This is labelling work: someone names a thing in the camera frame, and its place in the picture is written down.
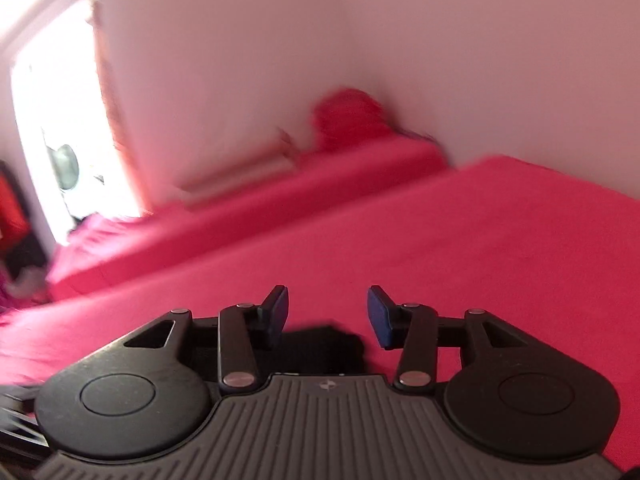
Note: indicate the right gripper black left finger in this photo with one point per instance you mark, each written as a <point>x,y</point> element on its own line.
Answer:
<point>247,335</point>

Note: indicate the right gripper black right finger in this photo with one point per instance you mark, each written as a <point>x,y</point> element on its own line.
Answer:
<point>412,329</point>

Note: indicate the black pants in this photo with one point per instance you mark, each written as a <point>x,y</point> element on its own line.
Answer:
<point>320,350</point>

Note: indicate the pink bedsheet far bed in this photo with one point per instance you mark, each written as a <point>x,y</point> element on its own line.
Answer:
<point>127,249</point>

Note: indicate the pink bedsheet bed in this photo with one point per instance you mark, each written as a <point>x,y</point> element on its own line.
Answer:
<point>556,256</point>
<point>127,249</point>

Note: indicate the pink bedsheet near bed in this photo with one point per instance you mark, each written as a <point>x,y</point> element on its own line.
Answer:
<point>556,256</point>

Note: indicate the black cloth on far bed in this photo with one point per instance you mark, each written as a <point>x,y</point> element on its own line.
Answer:
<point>92,223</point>

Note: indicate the red crumpled blanket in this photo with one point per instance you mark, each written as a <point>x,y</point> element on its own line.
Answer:
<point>346,118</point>

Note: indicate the green table fan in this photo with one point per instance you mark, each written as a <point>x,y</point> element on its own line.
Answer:
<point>65,166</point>

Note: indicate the hanging red garment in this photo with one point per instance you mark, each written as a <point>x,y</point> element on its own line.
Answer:
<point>14,213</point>

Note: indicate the pink curtain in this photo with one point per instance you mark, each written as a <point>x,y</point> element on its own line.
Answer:
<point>114,115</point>

